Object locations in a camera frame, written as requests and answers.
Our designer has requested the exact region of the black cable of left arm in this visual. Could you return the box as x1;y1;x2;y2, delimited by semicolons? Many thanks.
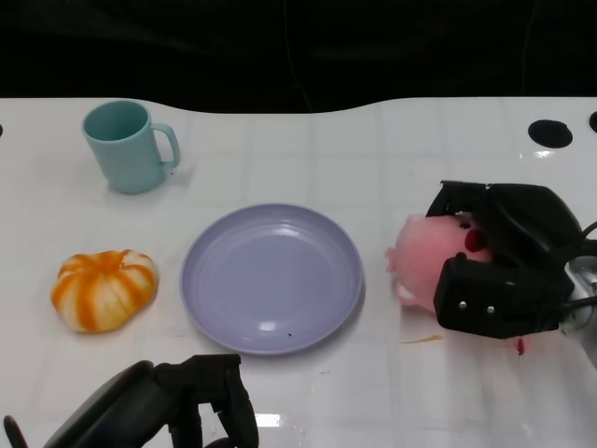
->
2;414;30;448

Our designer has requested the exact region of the black backdrop cloth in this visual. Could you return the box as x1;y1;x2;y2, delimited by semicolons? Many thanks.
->
0;0;597;116

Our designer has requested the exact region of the orange white striped pumpkin toy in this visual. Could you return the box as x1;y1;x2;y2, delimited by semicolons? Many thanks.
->
49;249;160;334

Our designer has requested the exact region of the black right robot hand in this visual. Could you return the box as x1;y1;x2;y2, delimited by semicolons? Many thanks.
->
424;179;584;340

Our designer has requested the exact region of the lavender round plate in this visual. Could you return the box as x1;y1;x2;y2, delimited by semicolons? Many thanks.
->
180;202;366;357

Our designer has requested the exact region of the pink plush beaver doll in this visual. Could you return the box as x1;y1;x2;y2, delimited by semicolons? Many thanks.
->
384;210;528;358

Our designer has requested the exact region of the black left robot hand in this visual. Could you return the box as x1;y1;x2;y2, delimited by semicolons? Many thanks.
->
44;353;260;448

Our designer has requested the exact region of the light teal plastic mug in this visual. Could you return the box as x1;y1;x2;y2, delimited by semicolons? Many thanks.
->
81;100;182;195

